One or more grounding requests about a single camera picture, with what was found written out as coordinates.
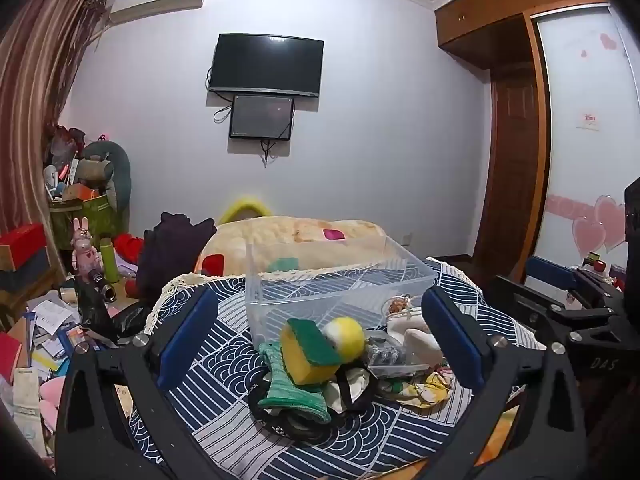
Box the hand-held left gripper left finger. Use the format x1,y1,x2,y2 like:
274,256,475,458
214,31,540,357
54,285,221,480

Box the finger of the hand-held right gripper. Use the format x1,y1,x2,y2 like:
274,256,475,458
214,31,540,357
492,274,576,342
526,255,626,312

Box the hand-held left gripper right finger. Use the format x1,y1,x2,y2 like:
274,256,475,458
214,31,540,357
420,285,588,480

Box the clear plastic storage box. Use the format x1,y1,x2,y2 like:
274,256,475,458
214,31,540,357
245,235,439,342

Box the yellow and green sponge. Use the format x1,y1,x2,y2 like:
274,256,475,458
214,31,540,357
279,317,344,387

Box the white soft pouch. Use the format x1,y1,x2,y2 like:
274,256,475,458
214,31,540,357
387,317,444,367

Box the blue wave pattern tablecloth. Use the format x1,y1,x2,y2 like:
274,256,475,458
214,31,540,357
127,257,547,480

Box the yellow patterned cloth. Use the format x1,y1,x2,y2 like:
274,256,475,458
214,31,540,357
380,370,454,409

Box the pink heart stickers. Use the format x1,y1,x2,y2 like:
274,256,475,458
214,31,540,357
545,194,629,261

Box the clear bag with dark item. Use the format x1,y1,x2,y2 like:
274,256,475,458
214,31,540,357
364,330,446,379

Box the dark clothes pile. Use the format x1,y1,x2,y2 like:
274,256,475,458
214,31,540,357
135,212,219,307

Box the black plastic bag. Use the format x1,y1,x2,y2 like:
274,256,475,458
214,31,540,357
74,275,153,347

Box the yellow and white fuzzy ball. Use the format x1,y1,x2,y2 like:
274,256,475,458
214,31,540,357
322,316,367,364

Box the brown wooden door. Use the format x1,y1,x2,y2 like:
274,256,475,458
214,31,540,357
472,62,545,281

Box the red cloth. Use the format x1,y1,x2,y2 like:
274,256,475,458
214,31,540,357
114,232,147,267

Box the green bottle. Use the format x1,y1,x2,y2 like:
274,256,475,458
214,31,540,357
99,237,120,285

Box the green knitted cloth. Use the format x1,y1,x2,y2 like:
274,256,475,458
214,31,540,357
257,340,334,424

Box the pink rabbit figure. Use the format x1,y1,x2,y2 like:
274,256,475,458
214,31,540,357
70,217,104,277

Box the yellow plush toy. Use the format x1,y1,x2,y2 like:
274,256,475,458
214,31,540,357
218,195,274,226

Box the pile of papers and packets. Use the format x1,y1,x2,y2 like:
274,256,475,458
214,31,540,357
0,296,88,466

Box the green cluttered storage bin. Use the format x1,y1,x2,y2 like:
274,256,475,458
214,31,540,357
48,157,127,252

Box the wooden wardrobe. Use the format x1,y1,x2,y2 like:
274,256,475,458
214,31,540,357
433,0,640,288

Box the grey green plush toy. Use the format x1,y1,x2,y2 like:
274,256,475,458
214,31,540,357
81,139,132,212

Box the brown striped curtain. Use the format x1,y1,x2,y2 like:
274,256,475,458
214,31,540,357
0,0,114,241

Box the white air conditioner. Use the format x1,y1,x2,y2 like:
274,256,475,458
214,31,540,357
107,0,206,25

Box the black monitor cable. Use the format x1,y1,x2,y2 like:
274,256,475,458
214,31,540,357
259,138,279,169

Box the small black wall monitor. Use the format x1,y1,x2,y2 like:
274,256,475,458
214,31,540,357
229,93,295,141

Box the black wall television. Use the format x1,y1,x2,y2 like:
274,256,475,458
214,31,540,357
208,33,325,98

